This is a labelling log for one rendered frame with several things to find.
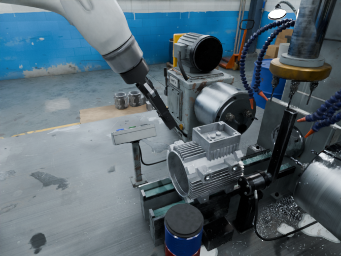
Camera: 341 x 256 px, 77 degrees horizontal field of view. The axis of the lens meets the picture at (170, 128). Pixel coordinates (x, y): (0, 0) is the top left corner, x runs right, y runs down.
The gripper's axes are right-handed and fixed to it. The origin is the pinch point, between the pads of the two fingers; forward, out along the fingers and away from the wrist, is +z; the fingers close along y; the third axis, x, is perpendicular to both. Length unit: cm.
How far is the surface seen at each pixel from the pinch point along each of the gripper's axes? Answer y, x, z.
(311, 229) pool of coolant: -31, -17, 55
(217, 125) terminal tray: -1.6, -13.3, 14.6
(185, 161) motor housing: -10.3, 3.6, 9.7
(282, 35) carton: 408, -431, 298
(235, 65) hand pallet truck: 396, -260, 274
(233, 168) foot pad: -15.5, -7.0, 20.0
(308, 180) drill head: -30.3, -19.8, 24.6
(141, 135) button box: 15.8, 10.9, 10.0
